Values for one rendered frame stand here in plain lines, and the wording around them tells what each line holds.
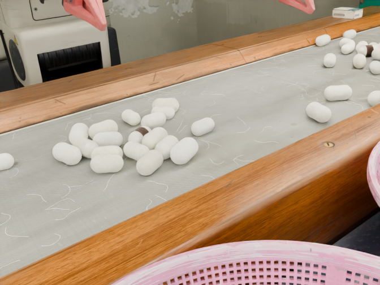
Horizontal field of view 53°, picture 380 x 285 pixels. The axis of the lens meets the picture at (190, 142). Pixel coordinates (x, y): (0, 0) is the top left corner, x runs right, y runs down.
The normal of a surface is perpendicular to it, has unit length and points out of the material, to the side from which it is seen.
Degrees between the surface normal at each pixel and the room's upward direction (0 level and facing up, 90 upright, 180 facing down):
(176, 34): 90
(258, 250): 75
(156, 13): 90
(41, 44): 98
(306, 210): 90
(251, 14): 90
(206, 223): 0
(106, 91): 45
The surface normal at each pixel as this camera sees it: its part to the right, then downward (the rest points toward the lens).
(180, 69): 0.36, -0.40
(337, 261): -0.38, 0.18
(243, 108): -0.07, -0.89
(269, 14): -0.79, 0.32
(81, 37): 0.61, 0.44
